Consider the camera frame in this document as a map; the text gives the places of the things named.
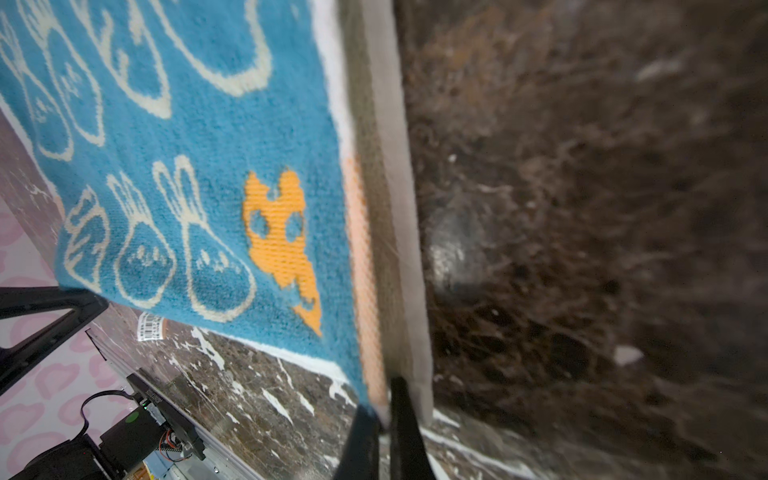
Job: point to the blue bunny print towel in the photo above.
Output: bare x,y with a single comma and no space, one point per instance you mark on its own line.
241,166

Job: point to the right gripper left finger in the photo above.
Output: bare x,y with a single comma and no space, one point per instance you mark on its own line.
360,456

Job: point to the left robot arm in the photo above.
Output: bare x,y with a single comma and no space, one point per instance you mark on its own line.
125,445

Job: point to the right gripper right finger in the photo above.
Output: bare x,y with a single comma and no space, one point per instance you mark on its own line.
408,456

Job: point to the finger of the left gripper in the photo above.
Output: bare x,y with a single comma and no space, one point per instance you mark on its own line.
80,308

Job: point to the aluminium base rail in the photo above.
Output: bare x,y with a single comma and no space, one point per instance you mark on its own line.
210,458

